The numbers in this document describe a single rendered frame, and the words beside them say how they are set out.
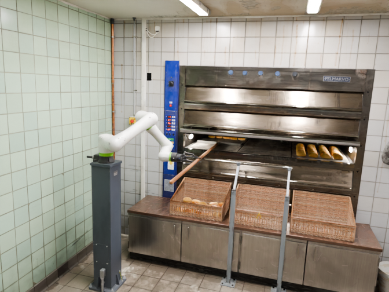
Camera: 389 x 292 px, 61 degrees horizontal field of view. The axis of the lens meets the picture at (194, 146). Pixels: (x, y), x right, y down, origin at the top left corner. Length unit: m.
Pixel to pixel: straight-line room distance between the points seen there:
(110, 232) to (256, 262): 1.40
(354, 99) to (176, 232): 2.19
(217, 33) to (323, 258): 2.42
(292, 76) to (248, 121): 0.63
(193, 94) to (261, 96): 0.74
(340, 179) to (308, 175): 0.31
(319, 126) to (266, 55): 0.90
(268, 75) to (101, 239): 2.28
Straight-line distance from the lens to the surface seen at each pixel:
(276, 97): 3.53
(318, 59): 3.54
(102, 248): 3.24
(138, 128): 2.89
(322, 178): 3.65
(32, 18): 3.12
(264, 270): 3.45
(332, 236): 3.32
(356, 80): 3.58
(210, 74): 3.64
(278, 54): 3.54
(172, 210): 3.46
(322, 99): 3.54
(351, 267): 3.41
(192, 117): 3.70
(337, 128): 3.57
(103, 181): 3.00
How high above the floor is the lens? 1.91
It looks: 11 degrees down
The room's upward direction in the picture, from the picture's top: 2 degrees clockwise
